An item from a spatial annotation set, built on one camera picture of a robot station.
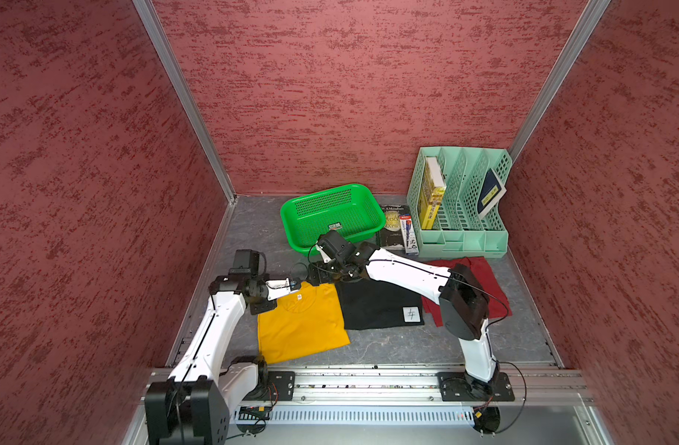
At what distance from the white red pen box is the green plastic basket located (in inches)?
3.9

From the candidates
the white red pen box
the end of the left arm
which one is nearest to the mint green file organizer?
the white red pen box

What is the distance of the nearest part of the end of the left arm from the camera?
59cm

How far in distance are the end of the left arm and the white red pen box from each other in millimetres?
531

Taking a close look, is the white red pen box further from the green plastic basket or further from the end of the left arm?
the end of the left arm

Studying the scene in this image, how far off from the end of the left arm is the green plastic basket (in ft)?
1.02

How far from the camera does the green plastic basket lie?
3.53 ft

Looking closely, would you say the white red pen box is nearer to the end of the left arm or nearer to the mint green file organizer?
the mint green file organizer

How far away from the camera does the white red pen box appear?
1021 mm
